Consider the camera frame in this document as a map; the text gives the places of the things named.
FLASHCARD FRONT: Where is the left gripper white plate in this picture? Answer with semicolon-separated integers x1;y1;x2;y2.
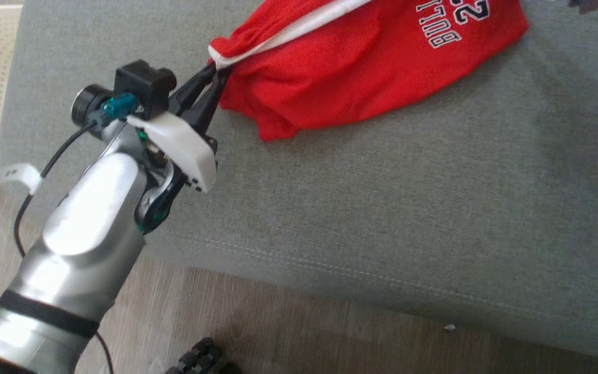
127;63;233;193

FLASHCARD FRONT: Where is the red basketball jersey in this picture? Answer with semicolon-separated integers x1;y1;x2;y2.
208;0;529;142

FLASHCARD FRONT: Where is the white cable label tag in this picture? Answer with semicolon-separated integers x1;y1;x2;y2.
0;163;44;196

